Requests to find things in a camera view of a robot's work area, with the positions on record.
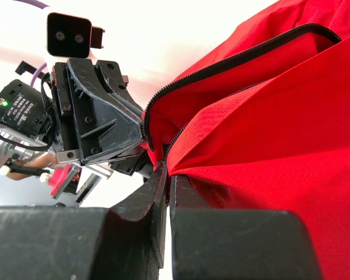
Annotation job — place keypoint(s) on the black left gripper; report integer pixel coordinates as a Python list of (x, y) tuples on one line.
[(96, 119)]

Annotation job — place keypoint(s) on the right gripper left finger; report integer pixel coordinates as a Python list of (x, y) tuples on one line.
[(125, 241)]

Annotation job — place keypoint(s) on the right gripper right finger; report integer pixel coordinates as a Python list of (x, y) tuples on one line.
[(212, 243)]

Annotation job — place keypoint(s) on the red hooded jacket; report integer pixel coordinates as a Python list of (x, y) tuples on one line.
[(263, 121)]

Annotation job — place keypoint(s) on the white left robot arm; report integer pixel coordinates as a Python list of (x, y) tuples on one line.
[(29, 113)]

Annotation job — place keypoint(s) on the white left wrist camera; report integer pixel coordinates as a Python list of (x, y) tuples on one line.
[(71, 36)]

